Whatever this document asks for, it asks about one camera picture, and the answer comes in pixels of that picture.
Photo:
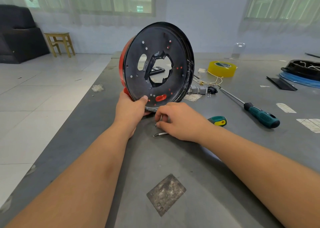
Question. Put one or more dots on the narrow white tape strip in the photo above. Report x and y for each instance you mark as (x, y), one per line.
(286, 108)

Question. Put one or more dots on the small black plug connector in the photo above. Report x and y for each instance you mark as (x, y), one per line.
(212, 90)

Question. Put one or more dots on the small wooden stool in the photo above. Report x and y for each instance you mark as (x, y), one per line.
(58, 35)

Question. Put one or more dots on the red round appliance base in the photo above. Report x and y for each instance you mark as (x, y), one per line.
(135, 45)

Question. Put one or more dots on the black armchair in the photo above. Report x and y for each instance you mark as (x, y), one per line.
(20, 35)

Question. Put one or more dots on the person's left hand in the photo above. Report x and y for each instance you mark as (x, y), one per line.
(129, 115)

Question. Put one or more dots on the person's right forearm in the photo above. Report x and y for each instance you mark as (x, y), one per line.
(265, 175)

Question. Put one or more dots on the small grey rocker switch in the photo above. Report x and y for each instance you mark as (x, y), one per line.
(202, 90)
(194, 90)

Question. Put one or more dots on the thin black rod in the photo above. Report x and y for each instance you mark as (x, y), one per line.
(313, 55)

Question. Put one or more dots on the black flat plate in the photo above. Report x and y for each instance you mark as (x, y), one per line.
(281, 83)

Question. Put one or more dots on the wide white tape strips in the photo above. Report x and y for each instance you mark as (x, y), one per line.
(309, 125)

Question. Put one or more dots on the black remote control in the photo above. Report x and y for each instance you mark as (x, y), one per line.
(157, 71)

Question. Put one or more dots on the person's right hand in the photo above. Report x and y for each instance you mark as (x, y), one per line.
(187, 123)

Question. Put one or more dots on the person's left forearm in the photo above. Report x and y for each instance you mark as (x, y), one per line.
(70, 185)

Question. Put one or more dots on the yellow tape roll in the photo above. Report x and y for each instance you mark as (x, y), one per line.
(215, 73)

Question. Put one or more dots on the crumpled white tape piece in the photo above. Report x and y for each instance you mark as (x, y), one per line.
(193, 98)

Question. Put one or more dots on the black round appliance part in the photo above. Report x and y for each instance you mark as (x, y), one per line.
(302, 69)

